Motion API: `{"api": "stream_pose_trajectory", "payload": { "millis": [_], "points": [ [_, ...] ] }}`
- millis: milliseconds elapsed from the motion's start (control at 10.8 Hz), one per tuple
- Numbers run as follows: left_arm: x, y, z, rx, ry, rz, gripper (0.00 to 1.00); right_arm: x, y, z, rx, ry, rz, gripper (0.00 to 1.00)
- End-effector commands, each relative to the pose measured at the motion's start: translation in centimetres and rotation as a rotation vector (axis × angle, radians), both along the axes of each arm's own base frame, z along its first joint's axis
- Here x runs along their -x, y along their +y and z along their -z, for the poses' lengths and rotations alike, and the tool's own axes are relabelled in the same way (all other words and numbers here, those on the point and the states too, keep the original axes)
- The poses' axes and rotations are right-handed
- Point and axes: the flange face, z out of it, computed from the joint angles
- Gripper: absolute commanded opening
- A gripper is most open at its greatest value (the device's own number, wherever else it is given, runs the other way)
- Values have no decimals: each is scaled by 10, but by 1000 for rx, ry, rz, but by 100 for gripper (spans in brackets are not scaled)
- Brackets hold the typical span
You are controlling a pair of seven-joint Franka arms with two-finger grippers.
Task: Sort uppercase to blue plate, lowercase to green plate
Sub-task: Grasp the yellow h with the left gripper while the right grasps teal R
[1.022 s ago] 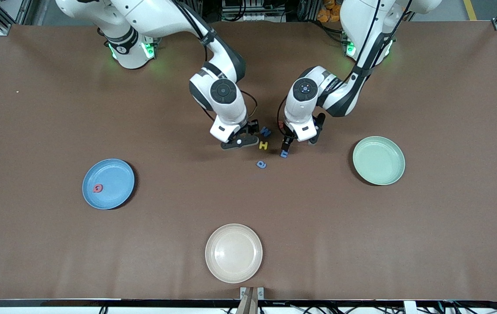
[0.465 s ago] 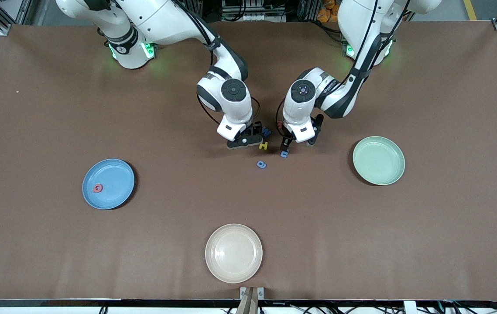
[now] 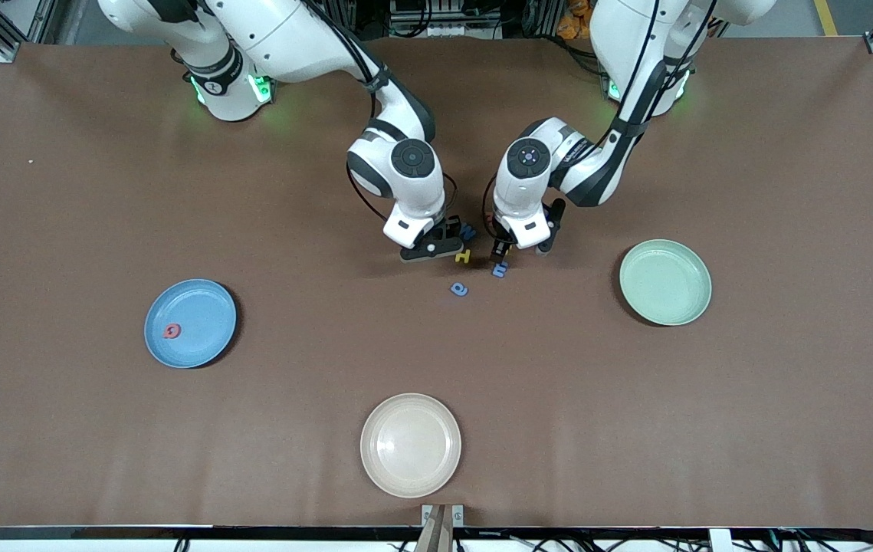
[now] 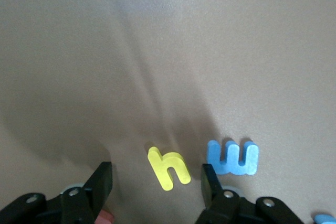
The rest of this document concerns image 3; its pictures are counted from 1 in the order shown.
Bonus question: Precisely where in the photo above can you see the brown table mat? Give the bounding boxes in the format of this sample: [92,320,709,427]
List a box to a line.
[0,37,873,530]

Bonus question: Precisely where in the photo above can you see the small metal bracket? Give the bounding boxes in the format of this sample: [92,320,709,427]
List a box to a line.
[421,504,464,529]

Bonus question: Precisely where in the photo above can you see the green plate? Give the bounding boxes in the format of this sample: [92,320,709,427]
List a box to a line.
[619,239,713,327]

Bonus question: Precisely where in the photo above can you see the orange mesh bag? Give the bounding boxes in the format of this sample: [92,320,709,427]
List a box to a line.
[556,0,598,41]

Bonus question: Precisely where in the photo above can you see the beige plate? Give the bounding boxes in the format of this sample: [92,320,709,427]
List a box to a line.
[360,393,462,499]

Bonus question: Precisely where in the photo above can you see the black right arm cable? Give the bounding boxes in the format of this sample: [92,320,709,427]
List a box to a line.
[306,0,460,225]

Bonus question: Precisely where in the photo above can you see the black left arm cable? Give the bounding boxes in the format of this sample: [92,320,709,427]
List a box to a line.
[481,0,720,225]

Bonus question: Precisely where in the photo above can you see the blue plate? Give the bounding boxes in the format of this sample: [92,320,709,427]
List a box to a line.
[144,278,238,370]

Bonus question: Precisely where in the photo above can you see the white power strip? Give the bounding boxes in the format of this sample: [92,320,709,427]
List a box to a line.
[428,21,501,39]

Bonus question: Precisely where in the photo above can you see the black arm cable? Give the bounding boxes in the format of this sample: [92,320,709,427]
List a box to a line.
[481,0,720,225]
[306,0,460,225]

